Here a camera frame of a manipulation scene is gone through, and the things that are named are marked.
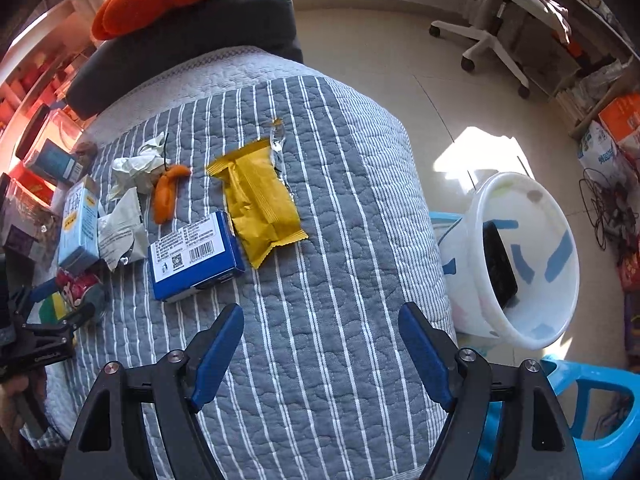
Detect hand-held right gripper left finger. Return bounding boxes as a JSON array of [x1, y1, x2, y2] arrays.
[[60, 303, 246, 480]]

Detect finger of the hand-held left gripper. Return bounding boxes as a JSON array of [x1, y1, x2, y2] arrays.
[[12, 280, 58, 311], [22, 304, 97, 343]]

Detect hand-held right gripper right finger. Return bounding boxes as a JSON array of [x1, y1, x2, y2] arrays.
[[398, 302, 583, 480]]

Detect red cartoon packet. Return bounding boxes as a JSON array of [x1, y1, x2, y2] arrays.
[[40, 267, 108, 326]]

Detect light blue carton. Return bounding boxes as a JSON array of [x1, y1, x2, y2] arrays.
[[57, 176, 101, 273]]

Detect blue cardboard box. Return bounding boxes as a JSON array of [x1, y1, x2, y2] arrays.
[[148, 210, 247, 304]]

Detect white paper wrapper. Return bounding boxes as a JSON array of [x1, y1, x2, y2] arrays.
[[97, 187, 148, 273]]

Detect white plastic bucket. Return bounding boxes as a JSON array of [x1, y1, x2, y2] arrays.
[[467, 171, 581, 350]]

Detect orange pepper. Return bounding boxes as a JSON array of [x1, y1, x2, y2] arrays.
[[152, 132, 192, 226]]

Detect white tissue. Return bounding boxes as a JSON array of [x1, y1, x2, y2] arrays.
[[107, 131, 171, 198]]

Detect yellow snack wrapper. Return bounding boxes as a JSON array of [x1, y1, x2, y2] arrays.
[[205, 117, 309, 271]]

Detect person's left hand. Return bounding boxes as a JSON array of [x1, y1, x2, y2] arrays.
[[0, 375, 31, 441]]

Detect white blue patterned bag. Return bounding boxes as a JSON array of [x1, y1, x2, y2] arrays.
[[429, 211, 483, 336]]

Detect black flat object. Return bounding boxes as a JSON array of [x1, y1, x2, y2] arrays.
[[481, 222, 519, 309]]

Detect teal box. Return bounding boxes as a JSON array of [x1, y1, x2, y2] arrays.
[[25, 137, 86, 186]]

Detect grey striped quilt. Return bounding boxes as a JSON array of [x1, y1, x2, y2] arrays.
[[20, 45, 458, 480]]

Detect clear plastic storage box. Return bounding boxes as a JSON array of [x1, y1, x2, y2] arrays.
[[15, 105, 85, 171]]

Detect blue plastic stool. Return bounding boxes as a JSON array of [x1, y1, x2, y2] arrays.
[[475, 355, 640, 480]]

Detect white printed plastic bag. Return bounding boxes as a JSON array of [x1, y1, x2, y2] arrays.
[[579, 120, 632, 186]]

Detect dark grey cushion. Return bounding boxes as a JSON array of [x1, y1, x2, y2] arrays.
[[65, 0, 305, 121]]

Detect white paper stack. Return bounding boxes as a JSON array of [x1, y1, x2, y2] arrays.
[[555, 57, 626, 128]]

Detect orange cardboard box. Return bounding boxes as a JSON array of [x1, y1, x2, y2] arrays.
[[597, 92, 640, 161]]

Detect white office chair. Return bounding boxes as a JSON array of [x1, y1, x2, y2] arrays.
[[430, 0, 571, 100]]

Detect wooden desk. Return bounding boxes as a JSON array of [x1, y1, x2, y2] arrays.
[[545, 0, 640, 138]]

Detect black cables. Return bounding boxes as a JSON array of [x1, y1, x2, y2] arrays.
[[580, 165, 640, 251]]

